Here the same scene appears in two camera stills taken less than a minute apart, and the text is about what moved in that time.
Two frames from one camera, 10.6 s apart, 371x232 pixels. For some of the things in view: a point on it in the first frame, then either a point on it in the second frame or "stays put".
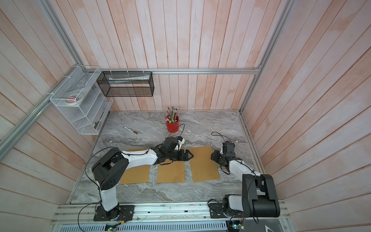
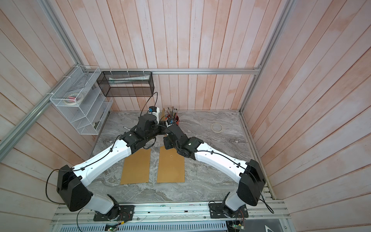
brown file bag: [174, 172] stays put
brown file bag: [202, 167] to [163, 117]
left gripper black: [183, 157] to [164, 128]
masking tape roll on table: [215, 123] stays put
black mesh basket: [126, 84] stays put
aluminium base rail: [173, 215] stays put
